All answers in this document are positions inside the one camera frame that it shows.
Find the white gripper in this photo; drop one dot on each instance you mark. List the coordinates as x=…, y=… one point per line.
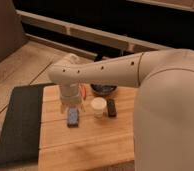
x=70, y=94

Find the white ceramic cup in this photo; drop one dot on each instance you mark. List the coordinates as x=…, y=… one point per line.
x=98, y=104

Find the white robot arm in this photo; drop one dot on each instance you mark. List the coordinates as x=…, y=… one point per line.
x=164, y=104

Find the dark round bowl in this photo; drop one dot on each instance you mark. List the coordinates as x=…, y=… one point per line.
x=102, y=90

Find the black remote control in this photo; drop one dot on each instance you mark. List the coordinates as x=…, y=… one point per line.
x=111, y=108

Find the dark gray floor mat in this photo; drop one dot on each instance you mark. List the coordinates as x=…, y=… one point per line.
x=19, y=140

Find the brown upholstered chair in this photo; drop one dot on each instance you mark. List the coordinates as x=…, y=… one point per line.
x=12, y=35

